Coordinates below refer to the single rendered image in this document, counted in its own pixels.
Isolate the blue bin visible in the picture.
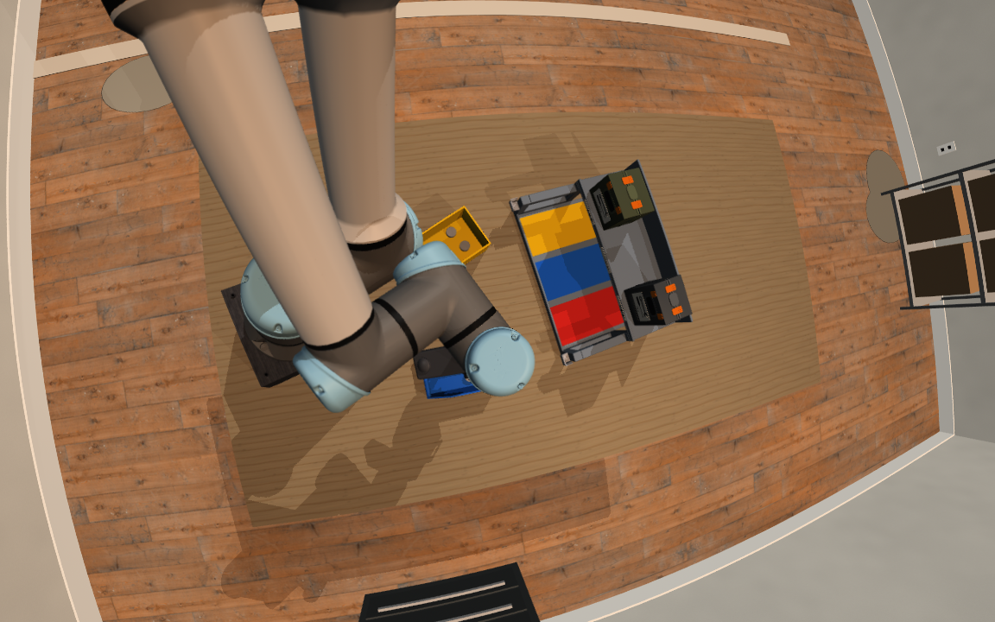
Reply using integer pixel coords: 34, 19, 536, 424
423, 373, 480, 399

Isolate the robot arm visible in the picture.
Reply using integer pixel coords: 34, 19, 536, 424
101, 0, 535, 413

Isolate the yellow bin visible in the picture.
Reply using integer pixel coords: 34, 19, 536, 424
422, 206, 491, 264

